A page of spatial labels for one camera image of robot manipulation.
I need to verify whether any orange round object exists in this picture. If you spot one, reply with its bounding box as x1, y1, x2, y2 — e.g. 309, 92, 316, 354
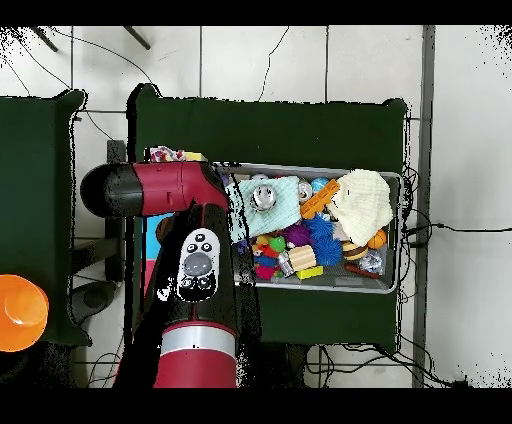
0, 273, 50, 353

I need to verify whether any cream knitted cloth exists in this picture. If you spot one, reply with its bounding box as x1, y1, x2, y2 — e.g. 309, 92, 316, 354
325, 168, 394, 248

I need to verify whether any mint knitted cloth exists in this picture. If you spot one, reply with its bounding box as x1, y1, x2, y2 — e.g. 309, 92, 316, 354
225, 175, 303, 241

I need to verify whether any black tripod leg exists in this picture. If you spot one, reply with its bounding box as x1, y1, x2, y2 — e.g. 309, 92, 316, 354
31, 26, 59, 53
122, 26, 152, 51

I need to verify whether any dark green side table cloth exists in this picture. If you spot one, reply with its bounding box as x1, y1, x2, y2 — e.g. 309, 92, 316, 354
0, 89, 92, 346

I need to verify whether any ridged wooden block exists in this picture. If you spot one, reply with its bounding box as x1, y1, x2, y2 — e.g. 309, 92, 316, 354
288, 244, 317, 272

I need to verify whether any crushed silver can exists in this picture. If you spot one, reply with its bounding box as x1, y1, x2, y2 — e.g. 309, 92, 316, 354
250, 184, 278, 212

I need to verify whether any orange basketball toy ball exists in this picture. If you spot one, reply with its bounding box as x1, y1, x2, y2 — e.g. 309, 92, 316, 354
366, 228, 388, 250

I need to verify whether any purple spiky ball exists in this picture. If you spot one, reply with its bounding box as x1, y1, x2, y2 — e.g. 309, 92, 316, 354
279, 222, 313, 247

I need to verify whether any silver mesh bin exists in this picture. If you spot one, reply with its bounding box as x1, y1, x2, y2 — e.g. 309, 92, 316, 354
215, 161, 403, 295

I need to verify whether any orange plastic block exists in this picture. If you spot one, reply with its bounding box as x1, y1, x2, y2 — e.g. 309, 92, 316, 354
299, 178, 341, 220

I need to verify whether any wooden box with three holes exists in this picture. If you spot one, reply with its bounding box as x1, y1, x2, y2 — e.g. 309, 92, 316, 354
141, 147, 209, 315

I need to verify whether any large blue spiky ball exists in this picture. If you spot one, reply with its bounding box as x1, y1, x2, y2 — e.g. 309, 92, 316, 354
311, 235, 344, 267

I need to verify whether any black power cable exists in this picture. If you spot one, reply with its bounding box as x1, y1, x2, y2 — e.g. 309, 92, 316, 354
401, 222, 512, 246

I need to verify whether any small blue spiky ball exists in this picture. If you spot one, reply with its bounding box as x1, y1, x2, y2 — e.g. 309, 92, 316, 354
305, 213, 336, 239

